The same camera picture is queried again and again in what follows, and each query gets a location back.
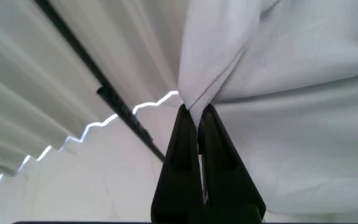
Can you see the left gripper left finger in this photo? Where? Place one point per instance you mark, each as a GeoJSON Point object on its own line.
{"type": "Point", "coordinates": [179, 186]}

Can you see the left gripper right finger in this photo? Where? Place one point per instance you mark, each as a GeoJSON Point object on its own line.
{"type": "Point", "coordinates": [228, 186]}

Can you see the pale grey shorts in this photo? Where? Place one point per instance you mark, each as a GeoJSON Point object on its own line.
{"type": "Point", "coordinates": [291, 124]}

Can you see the black clothes rack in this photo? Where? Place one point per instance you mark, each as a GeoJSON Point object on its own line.
{"type": "Point", "coordinates": [117, 101]}

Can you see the white curtain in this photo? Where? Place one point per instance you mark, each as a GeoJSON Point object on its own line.
{"type": "Point", "coordinates": [42, 77]}

